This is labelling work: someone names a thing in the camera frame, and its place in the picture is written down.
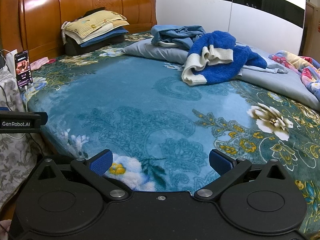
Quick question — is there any blue crumpled garment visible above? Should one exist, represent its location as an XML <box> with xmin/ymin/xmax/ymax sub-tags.
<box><xmin>151</xmin><ymin>24</ymin><xmax>207</xmax><ymax>50</ymax></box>

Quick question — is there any pink cloth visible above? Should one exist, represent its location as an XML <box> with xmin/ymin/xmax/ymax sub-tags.
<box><xmin>30</xmin><ymin>57</ymin><xmax>50</xmax><ymax>70</ymax></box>

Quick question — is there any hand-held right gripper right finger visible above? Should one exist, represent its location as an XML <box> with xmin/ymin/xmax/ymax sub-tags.
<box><xmin>194</xmin><ymin>149</ymin><xmax>292</xmax><ymax>202</ymax></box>

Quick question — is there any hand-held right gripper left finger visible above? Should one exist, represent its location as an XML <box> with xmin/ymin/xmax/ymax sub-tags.
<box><xmin>37</xmin><ymin>149</ymin><xmax>128</xmax><ymax>202</ymax></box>

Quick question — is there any black smartphone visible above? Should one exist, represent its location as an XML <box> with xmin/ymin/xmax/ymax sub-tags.
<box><xmin>14</xmin><ymin>51</ymin><xmax>33</xmax><ymax>90</ymax></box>

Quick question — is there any dark grey pillow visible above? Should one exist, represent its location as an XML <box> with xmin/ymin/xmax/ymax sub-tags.
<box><xmin>64</xmin><ymin>34</ymin><xmax>125</xmax><ymax>55</ymax></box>

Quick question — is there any blue folded cloth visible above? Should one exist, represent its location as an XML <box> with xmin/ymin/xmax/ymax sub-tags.
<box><xmin>80</xmin><ymin>27</ymin><xmax>129</xmax><ymax>47</ymax></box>

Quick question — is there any colourful flower blanket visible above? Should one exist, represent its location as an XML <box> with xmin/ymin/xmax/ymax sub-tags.
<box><xmin>269</xmin><ymin>50</ymin><xmax>320</xmax><ymax>94</ymax></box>

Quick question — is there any grey floral cloth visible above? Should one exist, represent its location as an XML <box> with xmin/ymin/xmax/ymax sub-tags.
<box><xmin>0</xmin><ymin>74</ymin><xmax>54</xmax><ymax>210</ymax></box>

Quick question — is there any blue fuzzy sweater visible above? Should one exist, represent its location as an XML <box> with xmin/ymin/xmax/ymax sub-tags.
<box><xmin>182</xmin><ymin>30</ymin><xmax>268</xmax><ymax>87</ymax></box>

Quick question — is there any white and black wardrobe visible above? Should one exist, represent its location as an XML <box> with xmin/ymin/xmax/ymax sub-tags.
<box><xmin>155</xmin><ymin>0</ymin><xmax>307</xmax><ymax>55</ymax></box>

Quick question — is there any white pillow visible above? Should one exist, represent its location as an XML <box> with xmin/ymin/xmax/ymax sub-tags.
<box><xmin>64</xmin><ymin>21</ymin><xmax>129</xmax><ymax>45</ymax></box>

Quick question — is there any white charging cable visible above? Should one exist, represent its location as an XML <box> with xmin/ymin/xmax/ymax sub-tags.
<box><xmin>7</xmin><ymin>85</ymin><xmax>30</xmax><ymax>140</ymax></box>

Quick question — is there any stack of pillows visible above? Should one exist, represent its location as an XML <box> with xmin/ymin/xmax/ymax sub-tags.
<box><xmin>61</xmin><ymin>10</ymin><xmax>130</xmax><ymax>40</ymax></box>

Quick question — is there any green floral blanket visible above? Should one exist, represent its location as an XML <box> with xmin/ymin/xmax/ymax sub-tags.
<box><xmin>21</xmin><ymin>30</ymin><xmax>320</xmax><ymax>233</ymax></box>

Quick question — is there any wooden bed headboard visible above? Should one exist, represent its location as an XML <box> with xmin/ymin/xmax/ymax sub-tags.
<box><xmin>0</xmin><ymin>0</ymin><xmax>158</xmax><ymax>63</ymax></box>

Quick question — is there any light blue sheet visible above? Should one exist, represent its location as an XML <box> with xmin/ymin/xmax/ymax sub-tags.
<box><xmin>235</xmin><ymin>41</ymin><xmax>320</xmax><ymax>110</ymax></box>

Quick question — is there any white paper bag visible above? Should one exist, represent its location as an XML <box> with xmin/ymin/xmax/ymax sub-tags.
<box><xmin>5</xmin><ymin>50</ymin><xmax>18</xmax><ymax>75</ymax></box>

